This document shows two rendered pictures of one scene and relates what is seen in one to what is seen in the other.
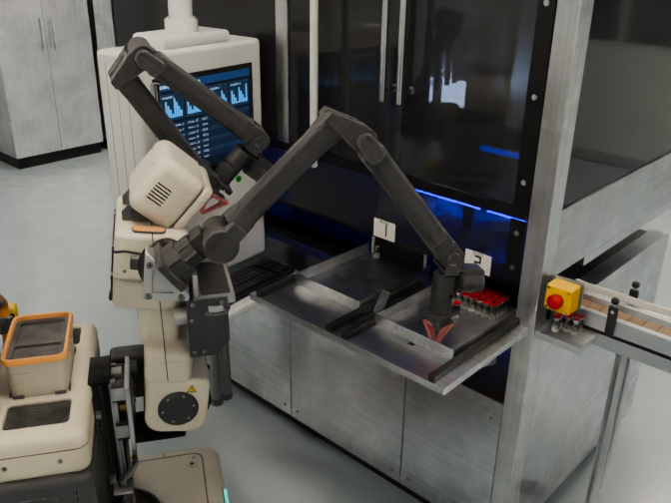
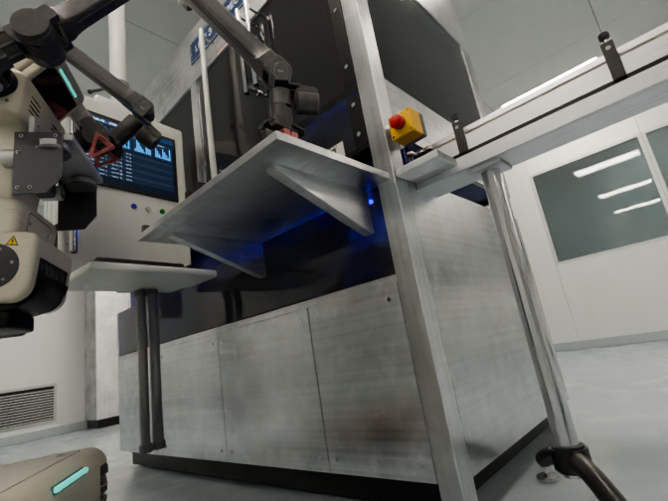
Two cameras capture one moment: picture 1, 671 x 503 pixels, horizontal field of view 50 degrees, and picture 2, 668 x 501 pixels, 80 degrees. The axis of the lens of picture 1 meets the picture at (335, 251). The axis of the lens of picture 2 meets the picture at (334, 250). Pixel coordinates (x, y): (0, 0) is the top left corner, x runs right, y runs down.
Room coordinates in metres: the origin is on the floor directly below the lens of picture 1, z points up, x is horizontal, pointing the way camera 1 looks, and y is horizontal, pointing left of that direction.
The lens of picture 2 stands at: (0.70, -0.32, 0.43)
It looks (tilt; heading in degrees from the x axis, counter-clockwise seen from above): 14 degrees up; 358
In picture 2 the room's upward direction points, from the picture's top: 9 degrees counter-clockwise
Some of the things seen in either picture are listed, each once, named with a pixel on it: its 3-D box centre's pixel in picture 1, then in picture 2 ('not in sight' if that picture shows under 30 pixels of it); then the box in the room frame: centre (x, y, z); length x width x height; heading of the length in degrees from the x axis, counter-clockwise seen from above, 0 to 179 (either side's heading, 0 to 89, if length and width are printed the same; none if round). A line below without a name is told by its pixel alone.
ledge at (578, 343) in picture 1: (569, 332); (428, 169); (1.71, -0.64, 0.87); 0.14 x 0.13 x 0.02; 137
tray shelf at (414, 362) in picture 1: (391, 307); (265, 211); (1.84, -0.17, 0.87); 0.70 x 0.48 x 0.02; 47
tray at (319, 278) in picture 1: (363, 273); not in sight; (2.00, -0.09, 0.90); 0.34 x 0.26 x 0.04; 137
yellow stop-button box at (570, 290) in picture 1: (563, 295); (407, 127); (1.69, -0.60, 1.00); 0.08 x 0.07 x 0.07; 137
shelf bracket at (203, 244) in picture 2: not in sight; (221, 256); (2.00, 0.02, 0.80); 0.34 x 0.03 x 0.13; 137
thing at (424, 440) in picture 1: (362, 291); (300, 355); (2.77, -0.12, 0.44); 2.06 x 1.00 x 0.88; 47
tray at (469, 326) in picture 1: (450, 314); not in sight; (1.75, -0.32, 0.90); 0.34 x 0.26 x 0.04; 136
